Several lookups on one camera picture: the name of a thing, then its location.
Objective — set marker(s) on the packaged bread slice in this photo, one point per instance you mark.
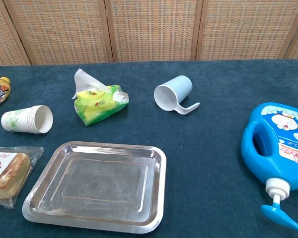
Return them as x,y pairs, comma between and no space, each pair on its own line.
8,174

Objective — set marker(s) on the silver metal tray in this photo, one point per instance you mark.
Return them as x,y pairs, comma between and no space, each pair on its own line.
99,188

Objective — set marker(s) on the light blue plastic mug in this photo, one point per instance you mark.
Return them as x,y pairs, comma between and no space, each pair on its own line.
172,93

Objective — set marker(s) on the green yellow tissue pack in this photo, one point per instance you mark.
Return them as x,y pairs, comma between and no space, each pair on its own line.
99,105

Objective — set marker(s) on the dark teal table cloth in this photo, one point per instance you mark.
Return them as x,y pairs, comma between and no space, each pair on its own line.
203,153

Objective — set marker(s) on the woven folding screen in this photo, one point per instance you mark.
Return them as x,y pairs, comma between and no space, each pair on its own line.
149,29

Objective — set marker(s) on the stack of white paper cups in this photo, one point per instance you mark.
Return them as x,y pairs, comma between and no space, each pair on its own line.
27,119

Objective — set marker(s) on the blue detergent pump bottle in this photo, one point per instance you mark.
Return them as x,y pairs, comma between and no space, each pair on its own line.
275,153

